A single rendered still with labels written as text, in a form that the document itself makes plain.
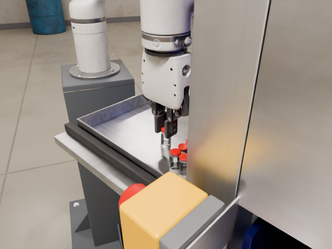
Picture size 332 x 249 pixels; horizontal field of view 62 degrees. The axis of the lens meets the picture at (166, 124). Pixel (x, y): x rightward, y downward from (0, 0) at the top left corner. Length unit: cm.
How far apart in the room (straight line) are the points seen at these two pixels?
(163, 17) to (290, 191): 31
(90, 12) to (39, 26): 508
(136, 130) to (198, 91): 41
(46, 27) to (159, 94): 558
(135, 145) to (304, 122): 43
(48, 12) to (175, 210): 582
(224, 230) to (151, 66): 31
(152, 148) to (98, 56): 54
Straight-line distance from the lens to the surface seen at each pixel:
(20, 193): 196
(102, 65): 106
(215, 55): 24
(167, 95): 50
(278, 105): 22
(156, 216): 26
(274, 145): 24
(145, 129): 66
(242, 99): 24
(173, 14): 45
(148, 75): 51
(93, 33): 102
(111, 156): 55
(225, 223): 29
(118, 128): 67
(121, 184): 51
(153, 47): 46
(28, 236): 170
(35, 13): 606
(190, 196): 27
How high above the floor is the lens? 122
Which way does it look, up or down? 30 degrees down
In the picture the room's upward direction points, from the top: straight up
